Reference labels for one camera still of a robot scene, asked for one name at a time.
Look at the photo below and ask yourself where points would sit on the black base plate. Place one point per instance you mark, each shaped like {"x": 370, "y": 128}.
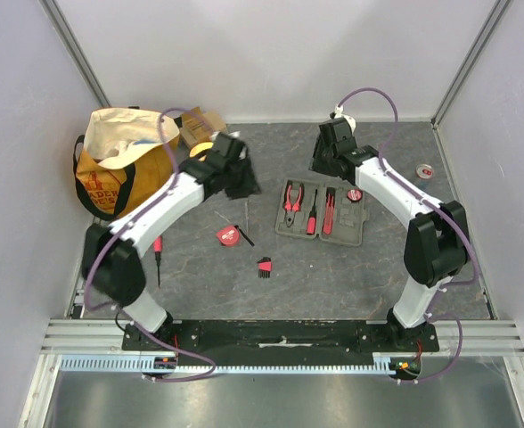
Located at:
{"x": 293, "y": 341}

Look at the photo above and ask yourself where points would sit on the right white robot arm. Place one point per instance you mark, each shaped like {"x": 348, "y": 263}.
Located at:
{"x": 437, "y": 238}

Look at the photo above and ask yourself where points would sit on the red utility knife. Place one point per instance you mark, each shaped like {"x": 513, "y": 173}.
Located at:
{"x": 329, "y": 210}

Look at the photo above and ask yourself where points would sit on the red black pliers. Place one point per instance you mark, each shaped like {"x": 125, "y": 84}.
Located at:
{"x": 293, "y": 198}

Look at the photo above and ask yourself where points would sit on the thin metal rod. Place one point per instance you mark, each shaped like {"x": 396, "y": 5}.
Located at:
{"x": 247, "y": 215}

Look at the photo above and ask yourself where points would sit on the slotted cable duct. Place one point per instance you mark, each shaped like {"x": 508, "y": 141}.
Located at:
{"x": 135, "y": 364}

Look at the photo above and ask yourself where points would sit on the blue silver drink can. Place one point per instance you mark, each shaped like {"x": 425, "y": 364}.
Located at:
{"x": 424, "y": 172}

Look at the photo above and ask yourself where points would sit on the red tape measure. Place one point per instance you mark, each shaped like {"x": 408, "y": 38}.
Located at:
{"x": 228, "y": 236}

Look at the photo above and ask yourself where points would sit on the red black hex key set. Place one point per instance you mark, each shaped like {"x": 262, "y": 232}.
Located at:
{"x": 265, "y": 268}

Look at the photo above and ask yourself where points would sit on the small red screwdriver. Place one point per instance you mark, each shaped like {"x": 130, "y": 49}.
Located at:
{"x": 158, "y": 248}

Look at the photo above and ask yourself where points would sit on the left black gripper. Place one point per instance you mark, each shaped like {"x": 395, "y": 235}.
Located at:
{"x": 249, "y": 186}

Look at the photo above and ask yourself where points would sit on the brown cardboard box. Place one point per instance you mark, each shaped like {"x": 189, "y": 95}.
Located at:
{"x": 197, "y": 126}

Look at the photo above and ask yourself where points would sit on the yellow canvas tote bag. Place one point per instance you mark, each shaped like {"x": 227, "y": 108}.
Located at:
{"x": 120, "y": 161}

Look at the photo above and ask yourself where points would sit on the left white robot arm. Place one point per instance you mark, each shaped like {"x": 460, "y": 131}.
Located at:
{"x": 112, "y": 256}

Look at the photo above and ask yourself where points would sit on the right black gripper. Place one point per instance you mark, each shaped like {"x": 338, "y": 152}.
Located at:
{"x": 323, "y": 157}

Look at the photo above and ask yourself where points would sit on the large red screwdriver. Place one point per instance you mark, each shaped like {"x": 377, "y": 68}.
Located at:
{"x": 312, "y": 217}

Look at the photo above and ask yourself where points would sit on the grey plastic tool case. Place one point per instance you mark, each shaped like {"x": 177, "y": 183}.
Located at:
{"x": 348, "y": 221}

